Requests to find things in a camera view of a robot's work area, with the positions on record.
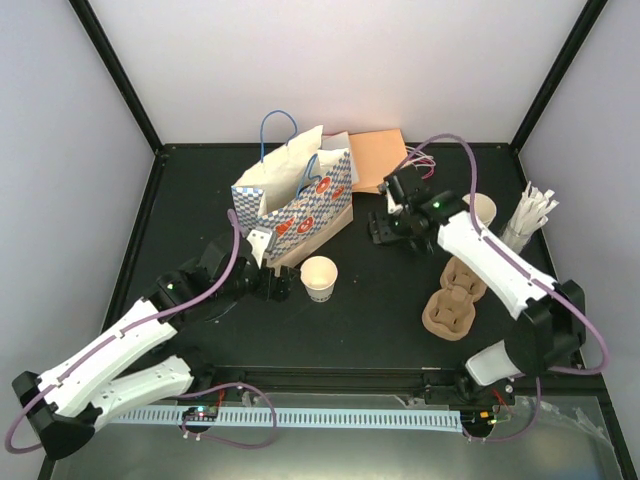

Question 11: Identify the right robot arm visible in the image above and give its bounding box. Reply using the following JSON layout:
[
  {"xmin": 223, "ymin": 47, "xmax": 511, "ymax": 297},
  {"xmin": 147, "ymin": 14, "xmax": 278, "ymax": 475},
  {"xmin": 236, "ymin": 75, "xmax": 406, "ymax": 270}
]
[{"xmin": 368, "ymin": 167, "xmax": 586, "ymax": 403}]

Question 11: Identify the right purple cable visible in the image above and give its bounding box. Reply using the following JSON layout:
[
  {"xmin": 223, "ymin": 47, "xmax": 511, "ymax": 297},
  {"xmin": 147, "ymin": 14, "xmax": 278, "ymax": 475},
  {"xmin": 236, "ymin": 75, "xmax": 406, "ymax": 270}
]
[{"xmin": 402, "ymin": 132, "xmax": 610, "ymax": 376}]

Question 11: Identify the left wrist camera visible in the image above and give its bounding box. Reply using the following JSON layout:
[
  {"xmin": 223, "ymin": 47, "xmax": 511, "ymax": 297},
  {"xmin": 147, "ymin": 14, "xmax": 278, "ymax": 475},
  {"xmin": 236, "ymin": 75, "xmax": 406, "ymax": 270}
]
[{"xmin": 246, "ymin": 226, "xmax": 277, "ymax": 268}]

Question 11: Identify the blue checkered paper bag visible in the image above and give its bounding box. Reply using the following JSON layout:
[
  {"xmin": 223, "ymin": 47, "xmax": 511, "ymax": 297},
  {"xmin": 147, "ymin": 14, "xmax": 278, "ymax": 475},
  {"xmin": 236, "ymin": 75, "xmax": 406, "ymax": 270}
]
[{"xmin": 231, "ymin": 125, "xmax": 353, "ymax": 268}]

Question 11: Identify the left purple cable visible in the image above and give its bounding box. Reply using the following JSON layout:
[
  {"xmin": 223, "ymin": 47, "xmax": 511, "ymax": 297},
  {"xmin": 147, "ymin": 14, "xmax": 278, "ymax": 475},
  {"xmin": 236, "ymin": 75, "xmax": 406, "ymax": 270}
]
[{"xmin": 3, "ymin": 208, "xmax": 246, "ymax": 455}]

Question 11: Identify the white paper cup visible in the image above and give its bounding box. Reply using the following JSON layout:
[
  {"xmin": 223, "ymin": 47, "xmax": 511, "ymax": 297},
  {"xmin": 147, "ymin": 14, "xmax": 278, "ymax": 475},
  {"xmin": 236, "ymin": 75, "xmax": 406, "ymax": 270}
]
[{"xmin": 300, "ymin": 256, "xmax": 338, "ymax": 303}]

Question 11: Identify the white slotted cable duct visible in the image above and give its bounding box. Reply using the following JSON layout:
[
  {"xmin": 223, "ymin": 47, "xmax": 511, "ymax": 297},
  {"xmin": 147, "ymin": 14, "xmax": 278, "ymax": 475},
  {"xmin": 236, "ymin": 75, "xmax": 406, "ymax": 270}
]
[{"xmin": 112, "ymin": 405, "xmax": 463, "ymax": 433}]

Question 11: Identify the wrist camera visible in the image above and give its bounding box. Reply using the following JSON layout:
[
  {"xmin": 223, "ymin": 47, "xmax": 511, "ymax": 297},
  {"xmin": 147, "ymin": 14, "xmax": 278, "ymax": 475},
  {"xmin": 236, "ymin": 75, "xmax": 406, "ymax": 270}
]
[
  {"xmin": 246, "ymin": 226, "xmax": 277, "ymax": 268},
  {"xmin": 378, "ymin": 182, "xmax": 404, "ymax": 216}
]

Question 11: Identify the jar of wrapped straws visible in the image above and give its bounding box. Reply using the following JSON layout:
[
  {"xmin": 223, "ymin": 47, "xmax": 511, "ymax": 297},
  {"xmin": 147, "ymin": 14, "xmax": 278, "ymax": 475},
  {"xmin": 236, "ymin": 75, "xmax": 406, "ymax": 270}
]
[{"xmin": 500, "ymin": 182, "xmax": 559, "ymax": 254}]

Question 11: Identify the stack of orange paper bags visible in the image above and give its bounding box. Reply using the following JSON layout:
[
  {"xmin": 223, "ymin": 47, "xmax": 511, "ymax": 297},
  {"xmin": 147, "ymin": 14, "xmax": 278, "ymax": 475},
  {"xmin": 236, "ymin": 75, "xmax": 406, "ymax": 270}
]
[{"xmin": 322, "ymin": 128, "xmax": 408, "ymax": 194}]

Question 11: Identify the purple cable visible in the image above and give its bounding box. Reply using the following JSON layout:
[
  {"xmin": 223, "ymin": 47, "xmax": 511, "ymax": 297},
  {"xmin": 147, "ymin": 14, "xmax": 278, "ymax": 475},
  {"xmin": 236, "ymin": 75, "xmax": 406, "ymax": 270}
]
[
  {"xmin": 402, "ymin": 132, "xmax": 610, "ymax": 376},
  {"xmin": 3, "ymin": 208, "xmax": 246, "ymax": 455}
]

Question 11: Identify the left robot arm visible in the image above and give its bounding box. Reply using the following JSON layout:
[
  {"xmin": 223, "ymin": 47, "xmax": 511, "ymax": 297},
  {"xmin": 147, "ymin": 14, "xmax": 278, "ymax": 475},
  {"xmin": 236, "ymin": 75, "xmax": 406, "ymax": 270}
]
[{"xmin": 12, "ymin": 234, "xmax": 299, "ymax": 460}]

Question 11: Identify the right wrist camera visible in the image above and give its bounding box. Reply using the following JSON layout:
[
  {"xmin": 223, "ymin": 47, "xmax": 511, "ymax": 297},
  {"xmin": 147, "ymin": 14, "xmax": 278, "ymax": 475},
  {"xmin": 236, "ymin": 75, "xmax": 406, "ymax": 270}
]
[{"xmin": 378, "ymin": 182, "xmax": 404, "ymax": 216}]

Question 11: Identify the stack of paper cups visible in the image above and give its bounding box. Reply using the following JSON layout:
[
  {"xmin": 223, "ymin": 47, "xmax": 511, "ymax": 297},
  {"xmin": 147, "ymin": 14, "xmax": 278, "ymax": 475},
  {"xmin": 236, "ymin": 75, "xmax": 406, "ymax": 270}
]
[{"xmin": 462, "ymin": 193, "xmax": 497, "ymax": 231}]

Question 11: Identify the brown cardboard cup carrier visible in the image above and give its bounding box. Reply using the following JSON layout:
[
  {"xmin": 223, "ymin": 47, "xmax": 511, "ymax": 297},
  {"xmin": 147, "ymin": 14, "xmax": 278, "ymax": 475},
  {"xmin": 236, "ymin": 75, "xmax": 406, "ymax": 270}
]
[{"xmin": 422, "ymin": 257, "xmax": 487, "ymax": 342}]

